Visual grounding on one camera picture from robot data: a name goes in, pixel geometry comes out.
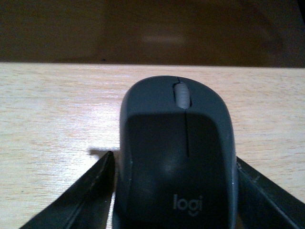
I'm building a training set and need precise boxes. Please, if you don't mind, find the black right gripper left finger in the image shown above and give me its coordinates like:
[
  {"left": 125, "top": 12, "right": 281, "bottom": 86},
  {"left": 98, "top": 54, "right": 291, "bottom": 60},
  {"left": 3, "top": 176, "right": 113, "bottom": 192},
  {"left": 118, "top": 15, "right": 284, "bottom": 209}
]
[{"left": 22, "top": 151, "right": 115, "bottom": 229}]

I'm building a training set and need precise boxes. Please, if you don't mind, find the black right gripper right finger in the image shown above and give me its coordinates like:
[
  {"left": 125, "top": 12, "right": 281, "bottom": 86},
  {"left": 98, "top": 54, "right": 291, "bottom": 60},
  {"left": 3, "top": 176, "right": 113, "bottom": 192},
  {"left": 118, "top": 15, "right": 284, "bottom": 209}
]
[{"left": 237, "top": 158, "right": 305, "bottom": 229}]

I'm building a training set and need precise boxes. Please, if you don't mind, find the grey Logitech computer mouse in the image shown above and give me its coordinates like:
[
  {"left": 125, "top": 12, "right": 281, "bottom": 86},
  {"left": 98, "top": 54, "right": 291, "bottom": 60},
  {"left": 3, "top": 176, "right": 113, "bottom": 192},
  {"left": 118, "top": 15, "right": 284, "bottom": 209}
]
[{"left": 112, "top": 76, "right": 238, "bottom": 229}]

